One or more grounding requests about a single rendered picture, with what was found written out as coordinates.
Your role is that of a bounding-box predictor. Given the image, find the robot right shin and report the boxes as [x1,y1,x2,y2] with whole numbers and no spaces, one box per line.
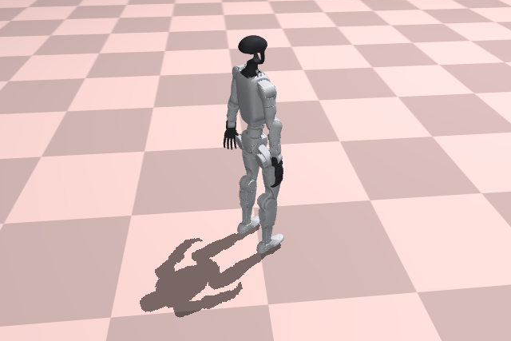
[259,198,277,244]

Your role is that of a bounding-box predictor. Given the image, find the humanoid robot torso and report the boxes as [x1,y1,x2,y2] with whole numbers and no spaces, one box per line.
[236,63,270,157]

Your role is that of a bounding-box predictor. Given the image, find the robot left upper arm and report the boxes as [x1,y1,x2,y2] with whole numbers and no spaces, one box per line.
[230,65,244,105]

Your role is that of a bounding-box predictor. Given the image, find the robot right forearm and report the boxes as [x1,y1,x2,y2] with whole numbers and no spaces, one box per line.
[267,121,283,163]

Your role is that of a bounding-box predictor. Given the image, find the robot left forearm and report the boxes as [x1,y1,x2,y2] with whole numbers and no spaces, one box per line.
[227,98,239,128]

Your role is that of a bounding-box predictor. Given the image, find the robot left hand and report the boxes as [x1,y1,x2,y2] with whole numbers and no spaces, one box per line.
[224,120,239,149]

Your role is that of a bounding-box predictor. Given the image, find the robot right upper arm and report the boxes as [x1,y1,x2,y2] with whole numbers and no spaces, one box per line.
[257,80,283,130]

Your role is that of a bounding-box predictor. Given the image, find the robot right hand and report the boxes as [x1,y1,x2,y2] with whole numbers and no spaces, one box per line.
[271,157,283,188]

